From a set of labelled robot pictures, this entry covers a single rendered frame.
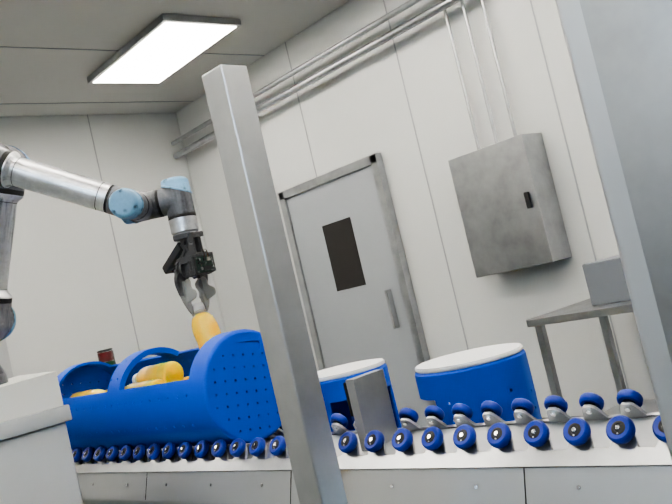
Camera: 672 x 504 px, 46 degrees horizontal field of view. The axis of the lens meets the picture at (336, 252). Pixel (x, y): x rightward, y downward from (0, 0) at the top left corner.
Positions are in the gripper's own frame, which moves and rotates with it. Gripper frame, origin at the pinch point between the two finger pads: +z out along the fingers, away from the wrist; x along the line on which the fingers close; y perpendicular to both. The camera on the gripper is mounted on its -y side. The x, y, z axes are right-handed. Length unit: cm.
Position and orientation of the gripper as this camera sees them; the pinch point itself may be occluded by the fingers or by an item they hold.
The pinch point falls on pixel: (197, 308)
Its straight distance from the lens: 218.2
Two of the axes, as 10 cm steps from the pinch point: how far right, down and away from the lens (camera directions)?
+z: 2.2, 9.7, -0.5
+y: 6.9, -1.9, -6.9
